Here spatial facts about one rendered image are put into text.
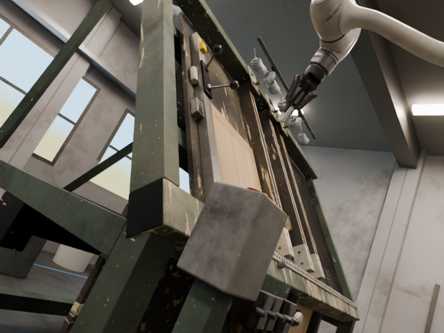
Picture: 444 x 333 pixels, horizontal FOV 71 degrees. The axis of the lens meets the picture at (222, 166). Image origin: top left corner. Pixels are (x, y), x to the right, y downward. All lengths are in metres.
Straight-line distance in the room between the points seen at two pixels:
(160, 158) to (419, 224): 4.05
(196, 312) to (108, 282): 0.22
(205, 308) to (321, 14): 0.91
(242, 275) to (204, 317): 0.10
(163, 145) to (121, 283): 0.32
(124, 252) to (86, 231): 0.16
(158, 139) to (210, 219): 0.30
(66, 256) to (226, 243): 3.58
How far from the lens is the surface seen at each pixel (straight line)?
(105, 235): 0.78
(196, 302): 0.60
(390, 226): 4.44
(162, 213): 0.66
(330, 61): 1.24
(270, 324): 0.97
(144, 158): 0.79
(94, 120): 4.52
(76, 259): 4.05
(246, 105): 1.81
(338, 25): 1.14
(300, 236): 1.64
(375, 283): 4.30
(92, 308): 0.74
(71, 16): 4.61
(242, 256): 0.54
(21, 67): 4.29
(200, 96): 1.22
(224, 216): 0.57
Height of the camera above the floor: 0.80
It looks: 15 degrees up
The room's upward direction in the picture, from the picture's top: 25 degrees clockwise
